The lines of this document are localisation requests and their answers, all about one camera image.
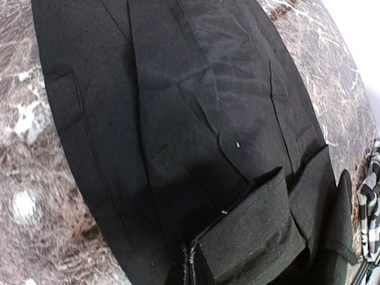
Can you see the black white plaid shirt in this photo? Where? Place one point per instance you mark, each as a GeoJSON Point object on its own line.
{"type": "Point", "coordinates": [368, 198]}

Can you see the black long sleeve shirt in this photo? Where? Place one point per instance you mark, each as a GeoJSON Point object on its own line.
{"type": "Point", "coordinates": [185, 120]}

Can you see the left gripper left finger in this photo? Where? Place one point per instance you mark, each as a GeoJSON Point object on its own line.
{"type": "Point", "coordinates": [182, 268]}

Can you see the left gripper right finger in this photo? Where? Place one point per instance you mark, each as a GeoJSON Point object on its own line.
{"type": "Point", "coordinates": [200, 273]}

